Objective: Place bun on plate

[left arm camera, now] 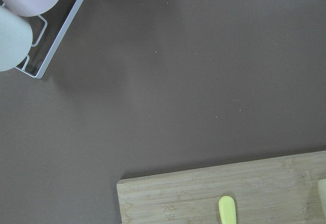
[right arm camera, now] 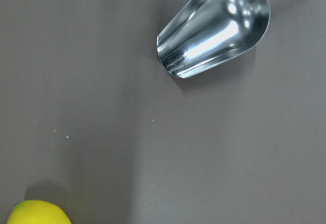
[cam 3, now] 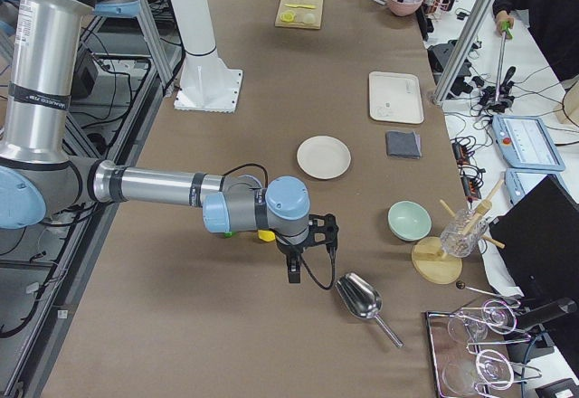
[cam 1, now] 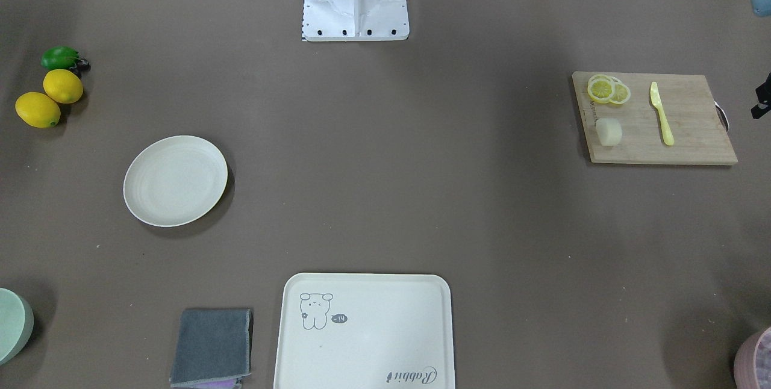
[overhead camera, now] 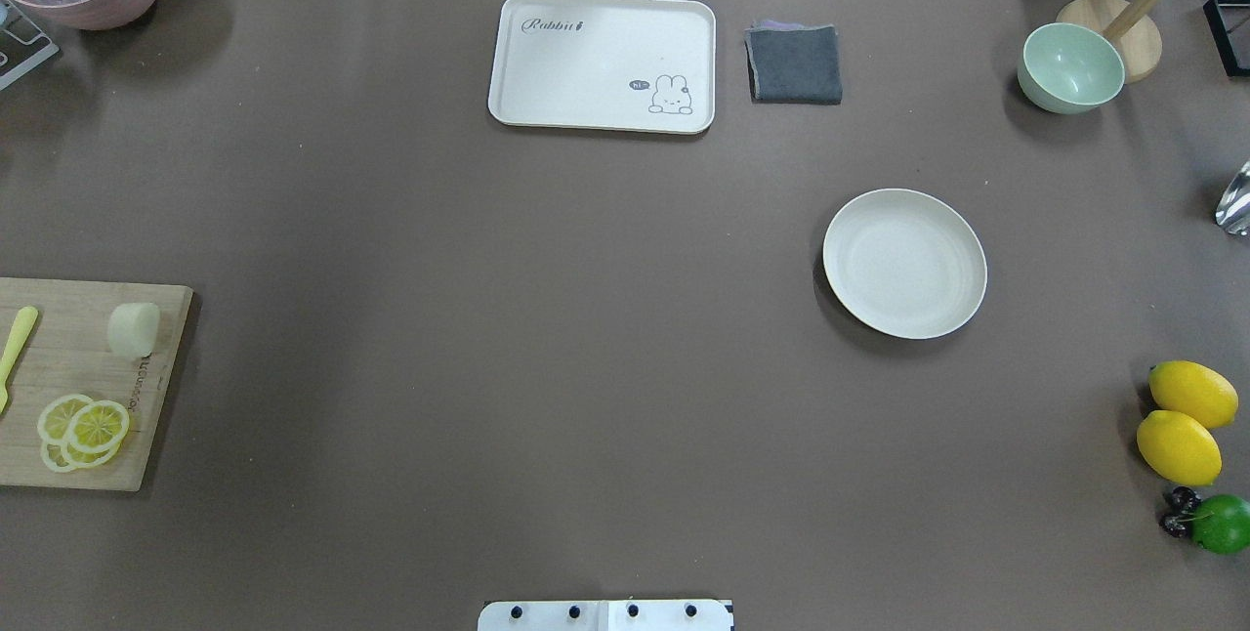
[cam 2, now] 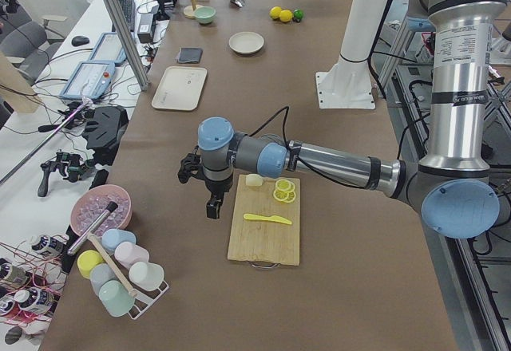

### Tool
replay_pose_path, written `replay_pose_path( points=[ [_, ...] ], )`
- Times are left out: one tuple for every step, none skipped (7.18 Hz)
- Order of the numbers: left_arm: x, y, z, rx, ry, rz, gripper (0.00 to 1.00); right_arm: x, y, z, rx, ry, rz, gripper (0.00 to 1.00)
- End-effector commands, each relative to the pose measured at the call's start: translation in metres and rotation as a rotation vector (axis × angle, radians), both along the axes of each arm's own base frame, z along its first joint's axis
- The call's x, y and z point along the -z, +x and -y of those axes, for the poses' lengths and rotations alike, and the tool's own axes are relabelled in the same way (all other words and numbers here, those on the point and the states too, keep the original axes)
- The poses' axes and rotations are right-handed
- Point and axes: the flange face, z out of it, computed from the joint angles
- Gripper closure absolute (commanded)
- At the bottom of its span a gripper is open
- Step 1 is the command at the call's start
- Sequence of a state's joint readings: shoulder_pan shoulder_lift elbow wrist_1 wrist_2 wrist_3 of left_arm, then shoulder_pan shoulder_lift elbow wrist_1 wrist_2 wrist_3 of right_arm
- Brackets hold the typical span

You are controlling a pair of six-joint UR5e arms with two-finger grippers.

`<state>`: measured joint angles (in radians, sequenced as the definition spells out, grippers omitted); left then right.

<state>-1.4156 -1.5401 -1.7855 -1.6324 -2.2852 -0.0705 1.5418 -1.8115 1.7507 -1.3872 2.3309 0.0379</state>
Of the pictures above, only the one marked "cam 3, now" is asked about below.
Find clear glass cup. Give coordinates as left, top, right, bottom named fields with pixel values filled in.
left=441, top=209, right=488, bottom=258

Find blue teach pendant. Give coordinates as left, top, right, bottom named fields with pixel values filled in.
left=491, top=115, right=565, bottom=172
left=504, top=168, right=546, bottom=205

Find wooden cutting board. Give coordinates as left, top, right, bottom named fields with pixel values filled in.
left=274, top=0, right=324, bottom=30

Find wooden cup stand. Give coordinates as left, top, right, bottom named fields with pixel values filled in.
left=412, top=179, right=505, bottom=284

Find upper wine glass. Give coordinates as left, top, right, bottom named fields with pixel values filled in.
left=447, top=298, right=517, bottom=344

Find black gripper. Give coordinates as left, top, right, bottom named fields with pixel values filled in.
left=276, top=213, right=338, bottom=284

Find aluminium frame post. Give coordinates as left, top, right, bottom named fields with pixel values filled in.
left=432, top=0, right=494, bottom=106

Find mint green bowl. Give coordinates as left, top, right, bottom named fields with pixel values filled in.
left=387, top=201, right=432, bottom=242

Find lemon slices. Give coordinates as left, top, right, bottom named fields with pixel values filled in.
left=280, top=10, right=296, bottom=24

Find yellow plastic knife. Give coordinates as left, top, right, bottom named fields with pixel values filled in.
left=284, top=3, right=317, bottom=10

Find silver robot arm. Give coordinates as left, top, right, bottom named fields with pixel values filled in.
left=1, top=0, right=338, bottom=283

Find metal grabber stick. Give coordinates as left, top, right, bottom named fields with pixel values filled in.
left=492, top=21, right=516, bottom=113

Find metal glass rack tray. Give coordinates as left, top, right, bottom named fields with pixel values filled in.
left=425, top=310, right=542, bottom=397

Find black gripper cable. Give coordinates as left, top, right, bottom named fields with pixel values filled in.
left=224, top=164, right=337, bottom=291

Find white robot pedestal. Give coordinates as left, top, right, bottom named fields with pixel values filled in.
left=170, top=0, right=242, bottom=113

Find black monitor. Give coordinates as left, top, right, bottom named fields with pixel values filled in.
left=490, top=175, right=578, bottom=300

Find wine glass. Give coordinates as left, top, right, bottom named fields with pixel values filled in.
left=442, top=349, right=514, bottom=397
left=447, top=298, right=517, bottom=344

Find grey folded cloth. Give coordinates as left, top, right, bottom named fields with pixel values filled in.
left=385, top=130, right=422, bottom=159

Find cream round plate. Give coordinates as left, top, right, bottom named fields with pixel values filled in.
left=297, top=136, right=351, bottom=180

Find lower wine glass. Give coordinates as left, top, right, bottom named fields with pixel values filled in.
left=442, top=349, right=514, bottom=397

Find person in black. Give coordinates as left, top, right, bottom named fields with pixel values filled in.
left=492, top=0, right=578, bottom=81

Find yellow lemon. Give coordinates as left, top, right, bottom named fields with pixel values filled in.
left=258, top=230, right=275, bottom=242

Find pale round bun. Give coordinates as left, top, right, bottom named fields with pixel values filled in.
left=301, top=13, right=316, bottom=25

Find metal scoop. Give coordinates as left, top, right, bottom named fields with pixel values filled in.
left=336, top=272, right=403, bottom=348

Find cream rectangular tray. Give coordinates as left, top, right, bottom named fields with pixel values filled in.
left=368, top=71, right=424, bottom=125

